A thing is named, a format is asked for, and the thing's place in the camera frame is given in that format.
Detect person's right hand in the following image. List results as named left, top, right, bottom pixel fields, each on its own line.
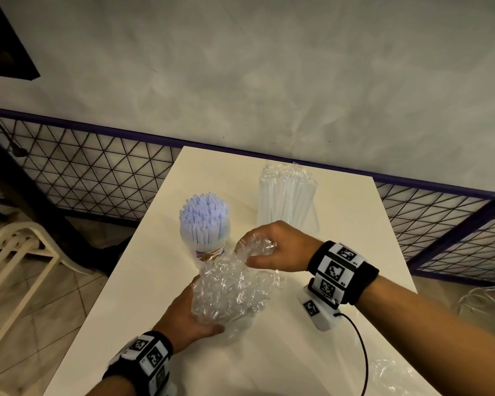
left=235, top=220, right=325, bottom=273

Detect person's left hand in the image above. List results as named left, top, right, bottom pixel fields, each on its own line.
left=153, top=276, right=226, bottom=354

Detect pack of clear straws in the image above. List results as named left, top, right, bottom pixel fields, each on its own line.
left=191, top=239, right=282, bottom=343

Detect round clear plastic cup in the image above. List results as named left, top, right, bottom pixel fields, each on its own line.
left=180, top=226, right=232, bottom=270

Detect small bunch of blue straws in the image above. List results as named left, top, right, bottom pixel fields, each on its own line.
left=178, top=192, right=230, bottom=246

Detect clear plastic wrap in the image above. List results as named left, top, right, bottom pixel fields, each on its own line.
left=367, top=358, right=432, bottom=396

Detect person's left forearm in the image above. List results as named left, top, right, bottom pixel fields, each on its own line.
left=84, top=375, right=137, bottom=396

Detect person's right forearm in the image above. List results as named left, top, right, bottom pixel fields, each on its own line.
left=356, top=276, right=495, bottom=396

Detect black right wristband with markers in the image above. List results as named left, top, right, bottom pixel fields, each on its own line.
left=307, top=241, right=380, bottom=306

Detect white plastic chair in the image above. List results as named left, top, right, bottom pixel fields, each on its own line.
left=0, top=221, right=91, bottom=367

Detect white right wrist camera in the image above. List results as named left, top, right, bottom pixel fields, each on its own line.
left=296, top=284, right=342, bottom=333

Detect black right camera cable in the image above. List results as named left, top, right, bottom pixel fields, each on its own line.
left=334, top=311, right=370, bottom=396

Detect white floor cables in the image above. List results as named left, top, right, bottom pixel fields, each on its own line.
left=458, top=284, right=495, bottom=315

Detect purple framed wire mesh fence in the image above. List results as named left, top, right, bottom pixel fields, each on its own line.
left=0, top=106, right=495, bottom=283

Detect black hanging power cable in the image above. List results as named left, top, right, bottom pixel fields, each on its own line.
left=0, top=117, right=29, bottom=158

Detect black wall screen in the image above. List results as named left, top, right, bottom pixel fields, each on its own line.
left=0, top=0, right=41, bottom=81

